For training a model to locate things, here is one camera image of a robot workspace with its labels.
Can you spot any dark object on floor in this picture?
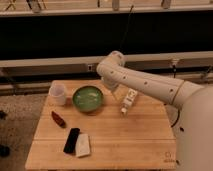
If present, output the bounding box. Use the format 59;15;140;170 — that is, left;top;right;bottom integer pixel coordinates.
0;110;7;120

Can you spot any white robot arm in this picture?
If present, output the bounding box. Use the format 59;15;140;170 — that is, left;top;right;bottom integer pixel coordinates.
96;51;213;171

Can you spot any green ceramic bowl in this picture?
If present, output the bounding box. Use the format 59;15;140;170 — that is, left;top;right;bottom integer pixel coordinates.
72;86;104;112

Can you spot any translucent white plastic cup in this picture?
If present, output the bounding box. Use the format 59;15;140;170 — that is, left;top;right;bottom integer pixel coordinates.
49;83;66;106

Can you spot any dark red oblong object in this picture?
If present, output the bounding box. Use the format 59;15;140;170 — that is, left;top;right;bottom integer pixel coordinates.
51;111;66;128

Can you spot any white plastic bottle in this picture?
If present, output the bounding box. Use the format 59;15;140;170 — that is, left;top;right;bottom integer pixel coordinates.
121;89;138;115

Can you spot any white wall outlet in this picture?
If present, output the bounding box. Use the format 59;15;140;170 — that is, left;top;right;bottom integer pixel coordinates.
88;64;93;72

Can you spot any black object on floor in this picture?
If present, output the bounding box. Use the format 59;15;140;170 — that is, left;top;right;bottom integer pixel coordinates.
0;144;10;157

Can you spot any black hanging cable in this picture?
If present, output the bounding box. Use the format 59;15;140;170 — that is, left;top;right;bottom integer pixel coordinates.
119;4;135;54

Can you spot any white rectangular block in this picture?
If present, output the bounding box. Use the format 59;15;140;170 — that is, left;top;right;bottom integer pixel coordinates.
75;133;90;157

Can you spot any black rectangular block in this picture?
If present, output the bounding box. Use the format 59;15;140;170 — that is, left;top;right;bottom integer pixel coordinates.
64;128;80;154

